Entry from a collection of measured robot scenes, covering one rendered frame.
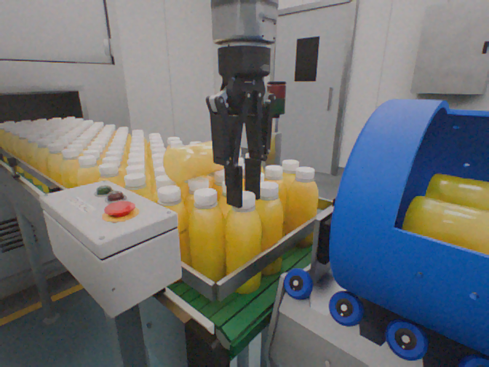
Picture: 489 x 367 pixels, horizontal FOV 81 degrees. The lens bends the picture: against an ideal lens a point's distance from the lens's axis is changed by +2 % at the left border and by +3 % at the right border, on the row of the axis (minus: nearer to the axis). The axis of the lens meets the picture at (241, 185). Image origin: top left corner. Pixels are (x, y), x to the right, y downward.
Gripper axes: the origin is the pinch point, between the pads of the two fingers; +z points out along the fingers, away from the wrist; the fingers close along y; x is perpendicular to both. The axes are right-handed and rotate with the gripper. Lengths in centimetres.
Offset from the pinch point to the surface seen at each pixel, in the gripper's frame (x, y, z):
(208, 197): 4.1, -4.2, 2.4
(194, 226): 5.4, -6.5, 7.3
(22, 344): 127, -25, 110
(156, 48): 394, 243, -66
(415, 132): -22.8, 1.3, -10.7
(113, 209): 3.2, -20.2, -1.2
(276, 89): 25, 43, -14
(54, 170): 68, -9, 9
